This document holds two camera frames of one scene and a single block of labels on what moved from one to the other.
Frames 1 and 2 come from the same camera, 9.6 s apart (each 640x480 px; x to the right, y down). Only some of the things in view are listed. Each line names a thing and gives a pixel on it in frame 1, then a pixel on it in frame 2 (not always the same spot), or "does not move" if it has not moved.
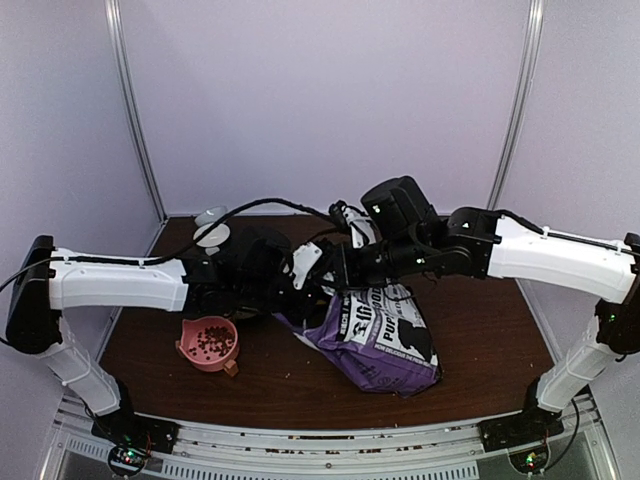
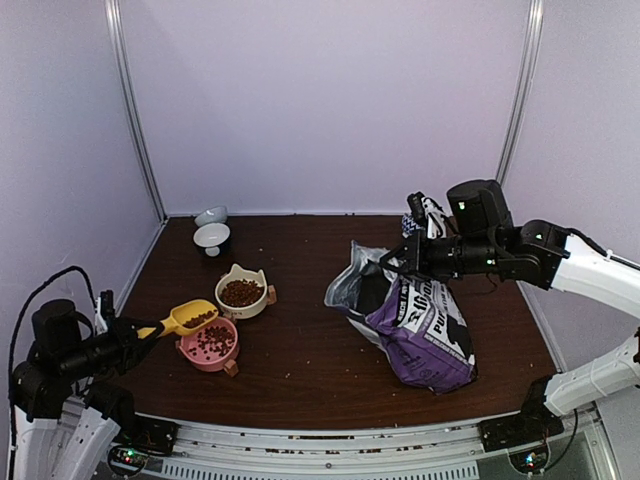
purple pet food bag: [379, 335] → [411, 320]
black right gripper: [351, 277] → [416, 264]
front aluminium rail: [236, 452] does not move
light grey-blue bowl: [210, 215] does not move
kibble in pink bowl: [214, 338] does not move
